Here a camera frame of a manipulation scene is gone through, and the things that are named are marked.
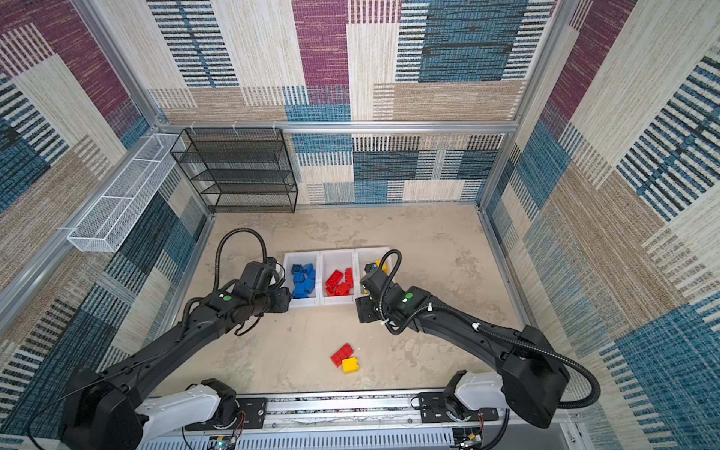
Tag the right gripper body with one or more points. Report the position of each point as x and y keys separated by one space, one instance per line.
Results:
x=367 y=307

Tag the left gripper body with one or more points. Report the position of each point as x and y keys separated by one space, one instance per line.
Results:
x=274 y=301

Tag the yellow lego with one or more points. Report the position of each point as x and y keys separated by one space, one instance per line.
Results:
x=383 y=266
x=350 y=365

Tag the square red lego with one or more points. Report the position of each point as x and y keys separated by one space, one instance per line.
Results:
x=343 y=289

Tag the long red lego front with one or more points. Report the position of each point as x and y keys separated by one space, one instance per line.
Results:
x=349 y=277

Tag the blue lego pair back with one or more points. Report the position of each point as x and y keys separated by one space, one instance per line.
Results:
x=301 y=290

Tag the red lego diagonal brick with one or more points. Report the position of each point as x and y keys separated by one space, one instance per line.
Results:
x=344 y=352

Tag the large red lego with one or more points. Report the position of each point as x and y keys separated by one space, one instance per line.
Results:
x=334 y=280

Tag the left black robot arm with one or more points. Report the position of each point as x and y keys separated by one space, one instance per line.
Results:
x=101 y=409

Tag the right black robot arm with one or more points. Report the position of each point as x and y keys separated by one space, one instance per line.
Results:
x=531 y=385

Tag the right white bin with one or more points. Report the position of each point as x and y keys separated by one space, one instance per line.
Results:
x=362 y=257

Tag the white bin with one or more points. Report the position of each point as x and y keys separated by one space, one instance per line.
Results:
x=362 y=257
x=303 y=258
x=331 y=260

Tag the left white bin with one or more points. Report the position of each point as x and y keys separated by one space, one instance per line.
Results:
x=303 y=258

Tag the middle white bin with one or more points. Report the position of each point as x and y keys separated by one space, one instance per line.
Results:
x=331 y=260

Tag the black wire shelf rack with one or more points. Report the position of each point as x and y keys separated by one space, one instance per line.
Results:
x=238 y=170

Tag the aluminium front rail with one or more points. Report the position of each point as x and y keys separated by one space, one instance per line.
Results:
x=375 y=419

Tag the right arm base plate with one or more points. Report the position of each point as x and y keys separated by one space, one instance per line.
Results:
x=437 y=407

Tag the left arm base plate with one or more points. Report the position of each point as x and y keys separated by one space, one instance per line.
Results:
x=241 y=413

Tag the white wire mesh basket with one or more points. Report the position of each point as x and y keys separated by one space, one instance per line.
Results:
x=110 y=220

